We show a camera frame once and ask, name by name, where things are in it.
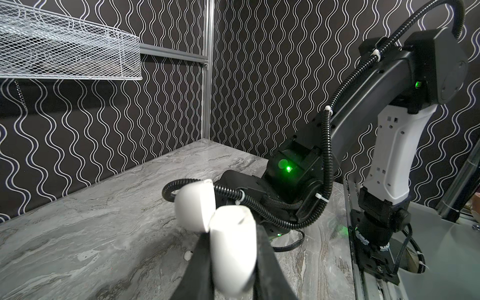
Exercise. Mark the white round charging case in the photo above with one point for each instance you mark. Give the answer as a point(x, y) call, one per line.
point(217, 228)

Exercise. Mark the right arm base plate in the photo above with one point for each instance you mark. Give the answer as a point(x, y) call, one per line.
point(371, 245)

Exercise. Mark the white earbud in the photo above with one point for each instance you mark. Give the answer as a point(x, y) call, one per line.
point(188, 255)

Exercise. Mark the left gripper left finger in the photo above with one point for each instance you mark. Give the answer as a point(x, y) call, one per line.
point(197, 281)

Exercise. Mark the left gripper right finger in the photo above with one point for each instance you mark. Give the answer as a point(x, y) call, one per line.
point(269, 282)

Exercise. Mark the white mesh wall basket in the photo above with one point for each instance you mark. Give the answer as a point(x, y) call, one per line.
point(42, 45)

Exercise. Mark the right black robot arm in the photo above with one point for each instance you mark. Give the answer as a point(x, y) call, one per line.
point(399, 83)

